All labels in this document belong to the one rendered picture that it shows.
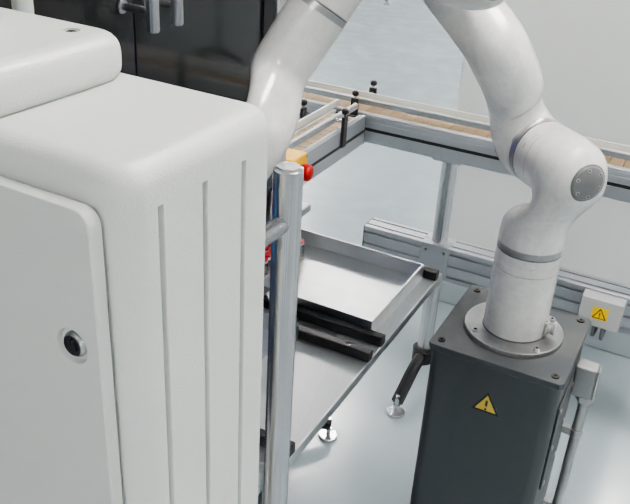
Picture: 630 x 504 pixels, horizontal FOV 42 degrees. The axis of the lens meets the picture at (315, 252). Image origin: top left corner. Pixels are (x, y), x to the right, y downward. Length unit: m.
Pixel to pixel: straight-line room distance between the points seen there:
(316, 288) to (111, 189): 1.21
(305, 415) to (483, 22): 0.68
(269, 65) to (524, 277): 0.63
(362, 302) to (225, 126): 1.11
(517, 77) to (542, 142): 0.14
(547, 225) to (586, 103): 1.52
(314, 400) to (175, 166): 0.91
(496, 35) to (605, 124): 1.68
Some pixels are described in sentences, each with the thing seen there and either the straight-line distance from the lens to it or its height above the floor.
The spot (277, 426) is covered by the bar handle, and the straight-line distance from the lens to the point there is 0.80.
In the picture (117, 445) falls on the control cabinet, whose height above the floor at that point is 1.35.
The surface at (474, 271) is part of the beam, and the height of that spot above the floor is 0.50.
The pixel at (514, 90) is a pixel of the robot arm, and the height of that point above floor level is 1.36.
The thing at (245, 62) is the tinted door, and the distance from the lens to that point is 1.65.
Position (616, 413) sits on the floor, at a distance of 3.01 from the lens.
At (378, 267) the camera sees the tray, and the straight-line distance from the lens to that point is 1.77.
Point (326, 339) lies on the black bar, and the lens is 1.49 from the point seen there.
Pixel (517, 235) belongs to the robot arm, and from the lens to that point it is 1.51.
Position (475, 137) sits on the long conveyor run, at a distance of 2.43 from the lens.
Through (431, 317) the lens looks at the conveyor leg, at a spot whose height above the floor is 0.27.
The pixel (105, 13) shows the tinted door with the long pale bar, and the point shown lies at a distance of 1.31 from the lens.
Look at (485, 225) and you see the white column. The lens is 3.21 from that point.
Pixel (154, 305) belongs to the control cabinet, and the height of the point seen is 1.45.
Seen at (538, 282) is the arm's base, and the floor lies 1.00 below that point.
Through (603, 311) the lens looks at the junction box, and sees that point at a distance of 2.51.
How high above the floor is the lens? 1.74
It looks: 28 degrees down
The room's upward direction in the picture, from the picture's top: 3 degrees clockwise
